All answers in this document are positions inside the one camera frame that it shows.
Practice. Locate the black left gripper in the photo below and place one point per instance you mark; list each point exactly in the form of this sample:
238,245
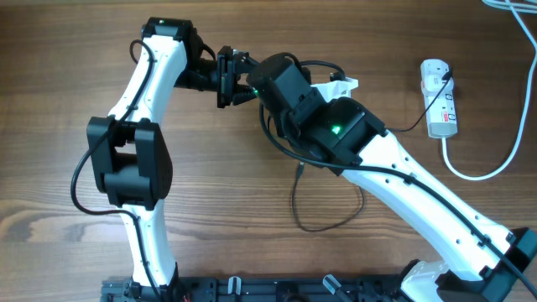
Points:
227,70

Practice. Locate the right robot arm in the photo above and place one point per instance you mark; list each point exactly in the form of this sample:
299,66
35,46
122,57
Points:
480,259

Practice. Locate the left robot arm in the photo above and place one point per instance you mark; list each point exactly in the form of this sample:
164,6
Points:
129,157

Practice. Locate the white USB charger adapter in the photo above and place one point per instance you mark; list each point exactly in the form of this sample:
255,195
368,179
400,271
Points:
431,85

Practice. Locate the white power strip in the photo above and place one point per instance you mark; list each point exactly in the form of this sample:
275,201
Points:
440,110

